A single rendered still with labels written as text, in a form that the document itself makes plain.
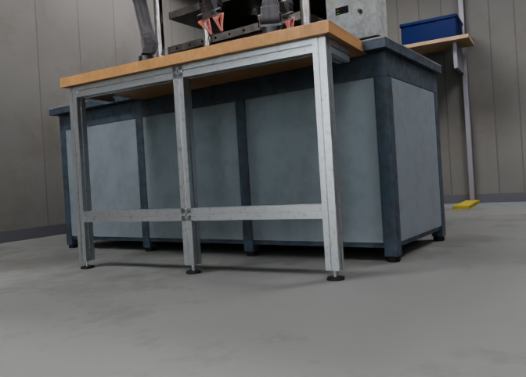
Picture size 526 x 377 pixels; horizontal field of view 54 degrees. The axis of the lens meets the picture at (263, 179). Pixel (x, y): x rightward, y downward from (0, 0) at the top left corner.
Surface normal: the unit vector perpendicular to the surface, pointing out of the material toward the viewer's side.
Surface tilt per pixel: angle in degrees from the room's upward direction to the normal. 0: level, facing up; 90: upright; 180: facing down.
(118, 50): 90
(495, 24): 90
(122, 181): 90
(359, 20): 90
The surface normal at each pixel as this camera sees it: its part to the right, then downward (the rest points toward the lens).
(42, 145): 0.87, -0.05
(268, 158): -0.57, 0.04
